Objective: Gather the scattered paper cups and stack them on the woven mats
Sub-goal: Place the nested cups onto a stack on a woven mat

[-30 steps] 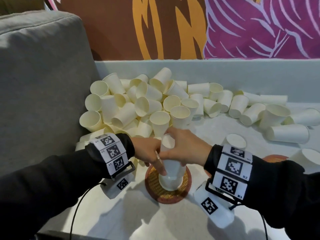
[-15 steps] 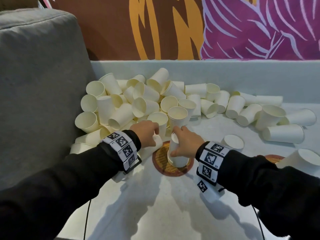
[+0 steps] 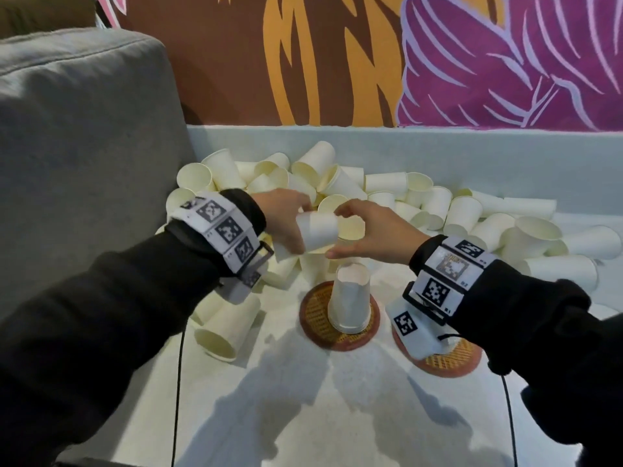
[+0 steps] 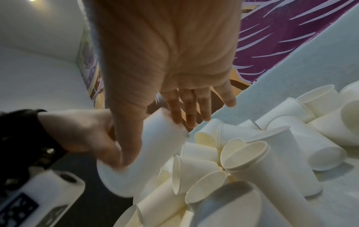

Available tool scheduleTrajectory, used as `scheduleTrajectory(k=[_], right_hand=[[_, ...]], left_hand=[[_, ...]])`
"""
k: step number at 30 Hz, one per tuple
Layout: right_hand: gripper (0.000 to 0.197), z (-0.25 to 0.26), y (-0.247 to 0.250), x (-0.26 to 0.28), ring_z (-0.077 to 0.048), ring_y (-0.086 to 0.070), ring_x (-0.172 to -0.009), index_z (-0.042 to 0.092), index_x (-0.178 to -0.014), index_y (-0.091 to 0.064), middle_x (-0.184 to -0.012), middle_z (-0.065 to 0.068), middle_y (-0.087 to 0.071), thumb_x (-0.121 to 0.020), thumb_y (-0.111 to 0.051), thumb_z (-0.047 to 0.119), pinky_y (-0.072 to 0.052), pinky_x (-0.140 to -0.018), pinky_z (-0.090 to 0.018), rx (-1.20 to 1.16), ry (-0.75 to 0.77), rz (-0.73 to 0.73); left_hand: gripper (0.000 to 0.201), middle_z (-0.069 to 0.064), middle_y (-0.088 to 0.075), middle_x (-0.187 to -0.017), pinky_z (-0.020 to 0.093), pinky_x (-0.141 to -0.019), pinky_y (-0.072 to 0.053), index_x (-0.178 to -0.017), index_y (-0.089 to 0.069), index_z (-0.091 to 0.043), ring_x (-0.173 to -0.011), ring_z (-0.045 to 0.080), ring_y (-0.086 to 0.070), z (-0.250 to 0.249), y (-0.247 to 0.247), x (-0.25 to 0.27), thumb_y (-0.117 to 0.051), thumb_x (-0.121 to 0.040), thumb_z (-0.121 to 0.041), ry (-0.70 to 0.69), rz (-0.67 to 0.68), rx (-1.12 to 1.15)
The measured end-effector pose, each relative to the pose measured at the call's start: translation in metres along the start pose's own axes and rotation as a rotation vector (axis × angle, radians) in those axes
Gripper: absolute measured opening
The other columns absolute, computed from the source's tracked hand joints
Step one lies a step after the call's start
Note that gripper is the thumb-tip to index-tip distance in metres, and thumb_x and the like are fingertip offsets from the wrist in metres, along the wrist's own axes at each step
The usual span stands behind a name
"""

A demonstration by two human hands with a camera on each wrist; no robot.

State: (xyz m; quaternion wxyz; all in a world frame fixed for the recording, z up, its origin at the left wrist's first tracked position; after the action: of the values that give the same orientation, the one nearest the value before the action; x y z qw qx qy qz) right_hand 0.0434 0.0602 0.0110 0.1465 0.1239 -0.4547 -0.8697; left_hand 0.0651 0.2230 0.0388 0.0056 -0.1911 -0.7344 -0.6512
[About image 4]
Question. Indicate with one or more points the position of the grey sofa cushion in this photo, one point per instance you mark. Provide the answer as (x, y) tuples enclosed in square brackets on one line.
[(98, 210)]

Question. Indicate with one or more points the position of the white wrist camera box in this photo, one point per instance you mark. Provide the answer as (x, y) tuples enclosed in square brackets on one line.
[(47, 192)]

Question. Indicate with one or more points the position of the person's left hand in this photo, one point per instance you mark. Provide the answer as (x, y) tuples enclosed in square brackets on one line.
[(78, 130)]

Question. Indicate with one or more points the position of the pile of paper cups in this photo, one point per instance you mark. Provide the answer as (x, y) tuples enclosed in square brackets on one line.
[(280, 155)]

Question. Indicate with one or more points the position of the person's left forearm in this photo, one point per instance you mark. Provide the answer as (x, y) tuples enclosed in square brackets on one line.
[(19, 137)]

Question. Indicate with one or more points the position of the single white paper cup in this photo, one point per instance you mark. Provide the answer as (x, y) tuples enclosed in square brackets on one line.
[(160, 141)]

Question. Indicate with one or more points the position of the person's right hand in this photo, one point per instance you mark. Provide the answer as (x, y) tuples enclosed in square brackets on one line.
[(168, 44)]

